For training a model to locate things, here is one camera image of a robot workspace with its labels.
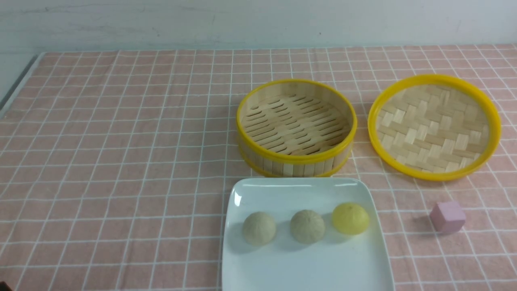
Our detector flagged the beige steamed bun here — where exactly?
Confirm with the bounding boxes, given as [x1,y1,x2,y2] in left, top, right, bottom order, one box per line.
[290,209,326,245]
[242,211,277,247]

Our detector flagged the yellow steamed bun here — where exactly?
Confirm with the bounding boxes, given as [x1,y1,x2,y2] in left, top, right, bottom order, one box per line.
[331,202,370,236]

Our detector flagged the white square plate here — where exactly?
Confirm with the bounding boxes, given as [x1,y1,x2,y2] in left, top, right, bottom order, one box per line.
[221,177,395,291]

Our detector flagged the bamboo steamer basket yellow rim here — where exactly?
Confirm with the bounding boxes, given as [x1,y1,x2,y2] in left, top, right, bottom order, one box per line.
[236,79,358,177]

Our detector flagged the pink checkered tablecloth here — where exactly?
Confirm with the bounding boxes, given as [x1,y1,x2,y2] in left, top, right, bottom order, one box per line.
[0,44,516,291]

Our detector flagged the woven bamboo steamer lid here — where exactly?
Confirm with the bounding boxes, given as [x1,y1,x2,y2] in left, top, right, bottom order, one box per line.
[368,74,502,181]

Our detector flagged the pink cube block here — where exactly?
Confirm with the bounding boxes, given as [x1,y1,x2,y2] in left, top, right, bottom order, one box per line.
[429,201,467,234]

